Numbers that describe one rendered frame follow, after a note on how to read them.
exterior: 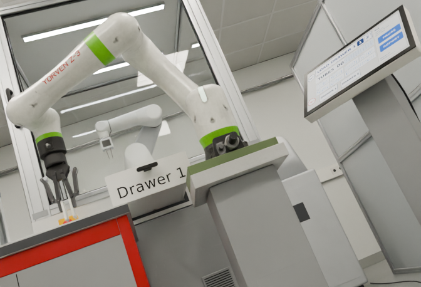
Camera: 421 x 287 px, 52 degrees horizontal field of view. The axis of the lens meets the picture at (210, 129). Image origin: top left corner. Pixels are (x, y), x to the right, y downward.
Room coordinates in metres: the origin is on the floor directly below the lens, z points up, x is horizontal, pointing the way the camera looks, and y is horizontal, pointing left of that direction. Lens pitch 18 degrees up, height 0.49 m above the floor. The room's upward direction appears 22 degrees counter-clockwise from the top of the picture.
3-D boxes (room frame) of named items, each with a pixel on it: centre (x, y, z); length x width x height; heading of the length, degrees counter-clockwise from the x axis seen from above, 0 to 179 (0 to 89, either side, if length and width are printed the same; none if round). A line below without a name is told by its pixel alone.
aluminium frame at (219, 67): (2.21, 0.42, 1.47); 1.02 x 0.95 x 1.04; 104
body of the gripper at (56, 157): (1.41, 0.55, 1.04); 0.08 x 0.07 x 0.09; 100
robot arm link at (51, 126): (1.40, 0.55, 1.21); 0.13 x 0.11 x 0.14; 176
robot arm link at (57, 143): (1.41, 0.55, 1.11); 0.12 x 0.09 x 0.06; 10
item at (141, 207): (1.62, 0.31, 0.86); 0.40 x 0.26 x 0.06; 14
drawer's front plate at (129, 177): (1.42, 0.25, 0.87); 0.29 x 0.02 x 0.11; 104
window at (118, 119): (1.77, 0.30, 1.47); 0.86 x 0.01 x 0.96; 104
